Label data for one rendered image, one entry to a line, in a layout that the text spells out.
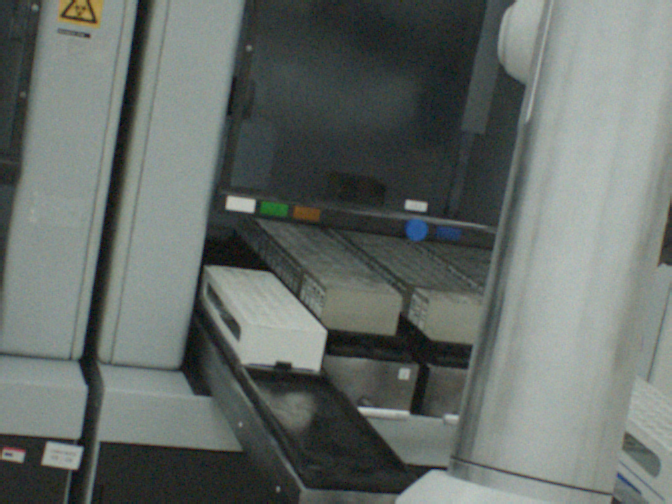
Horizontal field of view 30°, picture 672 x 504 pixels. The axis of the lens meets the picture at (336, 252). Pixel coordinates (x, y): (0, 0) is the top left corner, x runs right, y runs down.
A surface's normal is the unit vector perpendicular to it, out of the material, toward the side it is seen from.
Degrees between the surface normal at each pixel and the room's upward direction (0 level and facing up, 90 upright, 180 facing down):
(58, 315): 90
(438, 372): 90
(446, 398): 90
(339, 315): 90
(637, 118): 74
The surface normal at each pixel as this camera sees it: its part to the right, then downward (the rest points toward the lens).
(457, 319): 0.27, 0.23
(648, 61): 0.21, -0.06
